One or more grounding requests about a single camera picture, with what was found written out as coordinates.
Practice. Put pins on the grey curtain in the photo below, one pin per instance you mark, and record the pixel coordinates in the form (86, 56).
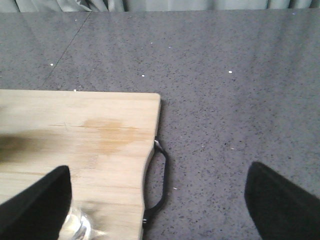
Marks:
(32, 6)

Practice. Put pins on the clear glass measuring beaker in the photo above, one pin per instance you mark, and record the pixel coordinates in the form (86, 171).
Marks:
(78, 226)

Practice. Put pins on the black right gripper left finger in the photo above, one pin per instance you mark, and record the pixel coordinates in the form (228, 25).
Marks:
(39, 211)

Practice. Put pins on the black board handle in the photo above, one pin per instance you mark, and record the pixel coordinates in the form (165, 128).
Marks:
(156, 184)

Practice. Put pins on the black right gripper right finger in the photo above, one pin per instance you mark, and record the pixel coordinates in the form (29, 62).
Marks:
(280, 209)

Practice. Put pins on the wooden cutting board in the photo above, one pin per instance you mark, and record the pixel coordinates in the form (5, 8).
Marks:
(105, 138)

